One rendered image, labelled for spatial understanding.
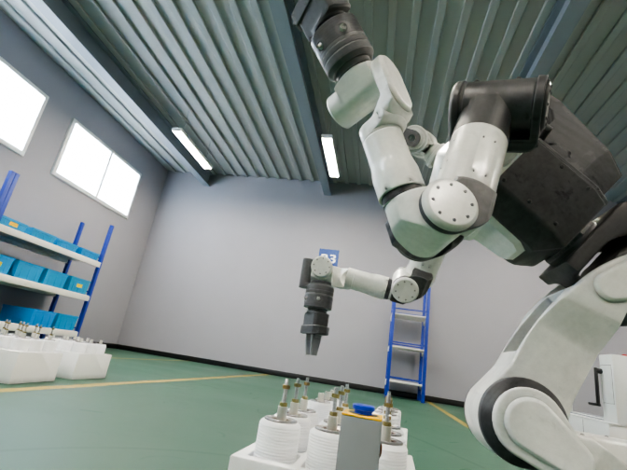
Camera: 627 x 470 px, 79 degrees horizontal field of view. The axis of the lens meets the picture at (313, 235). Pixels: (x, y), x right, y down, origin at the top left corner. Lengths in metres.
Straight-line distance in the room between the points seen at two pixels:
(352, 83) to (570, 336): 0.59
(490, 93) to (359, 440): 0.62
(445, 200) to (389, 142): 0.13
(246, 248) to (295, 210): 1.29
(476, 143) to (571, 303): 0.36
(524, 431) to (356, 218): 7.19
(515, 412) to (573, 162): 0.48
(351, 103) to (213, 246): 7.71
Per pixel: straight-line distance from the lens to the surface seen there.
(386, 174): 0.57
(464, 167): 0.61
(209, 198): 8.77
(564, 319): 0.84
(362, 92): 0.67
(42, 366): 3.06
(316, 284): 1.17
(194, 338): 8.05
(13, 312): 6.37
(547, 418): 0.78
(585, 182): 0.90
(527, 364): 0.82
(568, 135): 0.94
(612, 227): 0.93
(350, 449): 0.74
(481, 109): 0.71
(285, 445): 0.94
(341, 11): 0.74
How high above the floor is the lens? 0.39
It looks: 18 degrees up
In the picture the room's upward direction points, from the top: 9 degrees clockwise
